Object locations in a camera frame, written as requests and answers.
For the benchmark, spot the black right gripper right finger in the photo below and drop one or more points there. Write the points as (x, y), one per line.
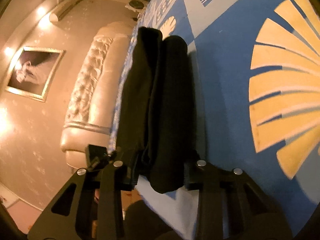
(232, 206)

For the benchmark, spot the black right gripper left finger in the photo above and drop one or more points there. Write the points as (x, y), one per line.
(87, 207)

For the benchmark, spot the black pants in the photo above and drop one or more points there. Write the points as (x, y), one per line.
(157, 126)

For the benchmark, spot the cream tufted headboard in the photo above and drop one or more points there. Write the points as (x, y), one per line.
(91, 107)

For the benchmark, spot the dark round knee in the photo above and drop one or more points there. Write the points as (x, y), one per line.
(141, 223)

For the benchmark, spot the small desk fan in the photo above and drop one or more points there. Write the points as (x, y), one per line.
(135, 6)

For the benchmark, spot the framed wall picture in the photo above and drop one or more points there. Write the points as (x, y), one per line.
(31, 71)

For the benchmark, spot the white wall air conditioner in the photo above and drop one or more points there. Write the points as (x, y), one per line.
(62, 9)

